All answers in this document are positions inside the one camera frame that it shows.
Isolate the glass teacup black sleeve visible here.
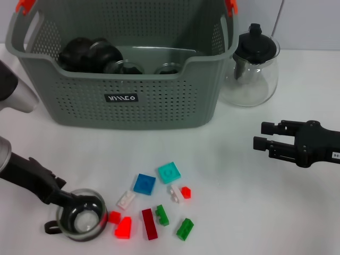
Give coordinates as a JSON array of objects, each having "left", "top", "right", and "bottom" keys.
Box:
[
  {"left": 103, "top": 59, "right": 146, "bottom": 75},
  {"left": 44, "top": 188, "right": 109, "bottom": 242},
  {"left": 154, "top": 62, "right": 184, "bottom": 75},
  {"left": 87, "top": 37, "right": 124, "bottom": 74}
]

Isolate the dark clay teapot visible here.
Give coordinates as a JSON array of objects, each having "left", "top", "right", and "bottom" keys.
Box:
[{"left": 58, "top": 37, "right": 94, "bottom": 72}]

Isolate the green toy brick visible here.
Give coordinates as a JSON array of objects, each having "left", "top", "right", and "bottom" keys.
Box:
[
  {"left": 155, "top": 204, "right": 170, "bottom": 226},
  {"left": 176, "top": 217, "right": 194, "bottom": 242}
]

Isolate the white flat toy plate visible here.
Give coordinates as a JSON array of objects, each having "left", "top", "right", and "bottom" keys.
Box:
[{"left": 116, "top": 190, "right": 137, "bottom": 211}]

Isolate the red sloped toy brick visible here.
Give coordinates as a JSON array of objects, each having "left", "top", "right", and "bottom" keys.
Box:
[{"left": 114, "top": 216, "right": 133, "bottom": 240}]

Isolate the cyan square toy brick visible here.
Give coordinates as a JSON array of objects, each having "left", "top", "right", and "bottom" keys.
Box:
[{"left": 158, "top": 161, "right": 182, "bottom": 184}]

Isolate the blue square toy brick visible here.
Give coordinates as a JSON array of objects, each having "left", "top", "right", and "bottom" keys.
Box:
[{"left": 133, "top": 173, "right": 157, "bottom": 197}]

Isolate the glass teapot black lid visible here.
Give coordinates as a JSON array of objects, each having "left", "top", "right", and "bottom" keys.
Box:
[{"left": 219, "top": 23, "right": 281, "bottom": 107}]

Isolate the dark red long brick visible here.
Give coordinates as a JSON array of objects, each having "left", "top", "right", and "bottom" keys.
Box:
[{"left": 141, "top": 208, "right": 159, "bottom": 241}]

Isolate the white toy brick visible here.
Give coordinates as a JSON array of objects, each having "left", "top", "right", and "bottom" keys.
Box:
[{"left": 167, "top": 184, "right": 185, "bottom": 205}]

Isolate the orange basket handle clip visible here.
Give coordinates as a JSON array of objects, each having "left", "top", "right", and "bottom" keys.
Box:
[
  {"left": 225, "top": 0, "right": 237, "bottom": 17},
  {"left": 15, "top": 0, "right": 37, "bottom": 15}
]

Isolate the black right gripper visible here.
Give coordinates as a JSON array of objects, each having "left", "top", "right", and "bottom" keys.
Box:
[{"left": 253, "top": 120, "right": 340, "bottom": 168}]

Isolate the grey perforated plastic basket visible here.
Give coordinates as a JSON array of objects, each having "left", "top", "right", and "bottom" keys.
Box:
[{"left": 5, "top": 0, "right": 240, "bottom": 131}]

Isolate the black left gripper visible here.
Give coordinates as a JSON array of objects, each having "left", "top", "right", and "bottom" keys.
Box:
[{"left": 0, "top": 152, "right": 101, "bottom": 207}]

